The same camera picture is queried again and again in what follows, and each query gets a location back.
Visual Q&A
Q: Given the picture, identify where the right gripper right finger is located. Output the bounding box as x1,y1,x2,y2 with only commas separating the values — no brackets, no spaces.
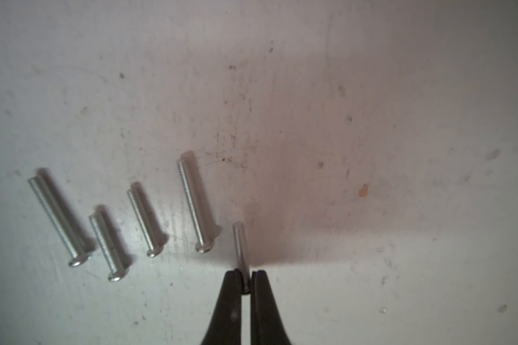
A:
250,270,291,345

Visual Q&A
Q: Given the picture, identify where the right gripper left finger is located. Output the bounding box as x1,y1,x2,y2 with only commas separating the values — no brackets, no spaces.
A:
201,269,243,345

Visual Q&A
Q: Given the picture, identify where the silver screw three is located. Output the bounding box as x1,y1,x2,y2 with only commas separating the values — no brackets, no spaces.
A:
177,158,214,254

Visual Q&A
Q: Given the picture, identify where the silver screw five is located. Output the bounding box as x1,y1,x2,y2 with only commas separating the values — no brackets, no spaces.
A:
233,221,250,295

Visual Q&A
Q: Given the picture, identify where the silver screw two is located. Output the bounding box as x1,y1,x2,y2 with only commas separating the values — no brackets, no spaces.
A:
127,184,163,258

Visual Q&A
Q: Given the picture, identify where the silver screw four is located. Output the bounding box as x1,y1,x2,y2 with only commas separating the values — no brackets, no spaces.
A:
89,211,126,282

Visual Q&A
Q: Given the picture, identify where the silver screw one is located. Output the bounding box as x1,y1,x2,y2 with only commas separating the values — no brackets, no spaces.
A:
28,174,90,267

